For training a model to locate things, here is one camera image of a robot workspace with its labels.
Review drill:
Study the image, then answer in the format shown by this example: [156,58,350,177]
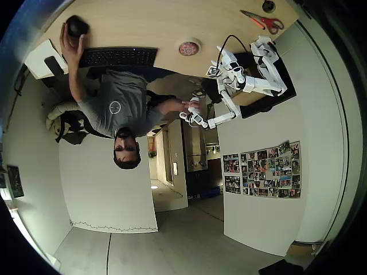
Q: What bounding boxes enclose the beige tape roll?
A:
[176,37,202,57]

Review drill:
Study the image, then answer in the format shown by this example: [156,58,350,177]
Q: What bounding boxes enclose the white leader arm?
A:
[179,76,247,129]

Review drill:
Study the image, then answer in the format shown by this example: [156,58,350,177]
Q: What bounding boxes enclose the black computer mouse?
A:
[65,15,91,38]

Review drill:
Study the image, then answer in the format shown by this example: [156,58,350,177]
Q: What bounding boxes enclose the person's left forearm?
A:
[67,55,89,103]

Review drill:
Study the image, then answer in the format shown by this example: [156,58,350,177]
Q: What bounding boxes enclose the person's right forearm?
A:
[156,99,185,116]

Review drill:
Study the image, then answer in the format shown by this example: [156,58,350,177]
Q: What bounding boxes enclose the person's right hand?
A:
[180,98,202,115]

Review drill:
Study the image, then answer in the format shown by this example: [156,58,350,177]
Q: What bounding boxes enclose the person's left hand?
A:
[59,22,87,58]

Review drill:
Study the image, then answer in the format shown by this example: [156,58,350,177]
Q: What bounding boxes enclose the black and white tag cube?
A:
[205,65,222,78]

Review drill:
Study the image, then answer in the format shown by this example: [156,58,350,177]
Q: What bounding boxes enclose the black flat panel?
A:
[229,51,298,120]

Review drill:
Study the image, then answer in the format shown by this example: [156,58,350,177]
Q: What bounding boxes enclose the steel refrigerator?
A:
[181,120,209,173]

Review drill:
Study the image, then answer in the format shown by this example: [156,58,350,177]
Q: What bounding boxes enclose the small photo collage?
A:
[224,175,242,195]
[222,154,240,174]

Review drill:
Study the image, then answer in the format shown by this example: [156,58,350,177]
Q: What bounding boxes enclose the black keyboard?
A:
[77,46,159,69]

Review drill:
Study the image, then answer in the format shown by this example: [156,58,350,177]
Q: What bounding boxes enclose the man in grey t-shirt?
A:
[77,70,163,171]

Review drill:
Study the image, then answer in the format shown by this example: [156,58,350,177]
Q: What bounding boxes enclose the large photo collage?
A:
[240,140,302,199]

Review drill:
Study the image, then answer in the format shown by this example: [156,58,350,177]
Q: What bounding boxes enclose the blue crate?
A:
[198,185,225,199]

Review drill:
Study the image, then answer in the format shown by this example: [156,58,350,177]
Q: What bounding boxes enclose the black jacket on chair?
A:
[54,110,115,146]

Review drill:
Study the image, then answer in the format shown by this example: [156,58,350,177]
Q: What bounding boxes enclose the cream plush blanket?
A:
[45,101,90,136]

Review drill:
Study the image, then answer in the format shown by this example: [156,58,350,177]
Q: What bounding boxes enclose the black phone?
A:
[44,56,64,78]

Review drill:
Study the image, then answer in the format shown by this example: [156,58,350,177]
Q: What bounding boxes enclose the white paper sheet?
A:
[24,39,70,80]

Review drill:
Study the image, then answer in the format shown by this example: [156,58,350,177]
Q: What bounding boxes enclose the cardboard box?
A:
[286,240,325,259]

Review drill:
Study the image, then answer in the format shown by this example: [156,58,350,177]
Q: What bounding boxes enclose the dark framed poster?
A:
[6,164,25,199]

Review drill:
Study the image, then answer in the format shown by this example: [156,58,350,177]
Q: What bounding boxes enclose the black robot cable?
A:
[219,34,251,69]

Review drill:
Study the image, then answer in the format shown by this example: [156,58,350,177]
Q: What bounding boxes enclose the red handled scissors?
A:
[239,10,285,36]

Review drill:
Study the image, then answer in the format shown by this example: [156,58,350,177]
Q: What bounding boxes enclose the string light wire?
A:
[69,219,159,233]

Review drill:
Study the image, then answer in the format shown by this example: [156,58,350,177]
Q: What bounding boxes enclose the black floor cable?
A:
[105,232,113,275]

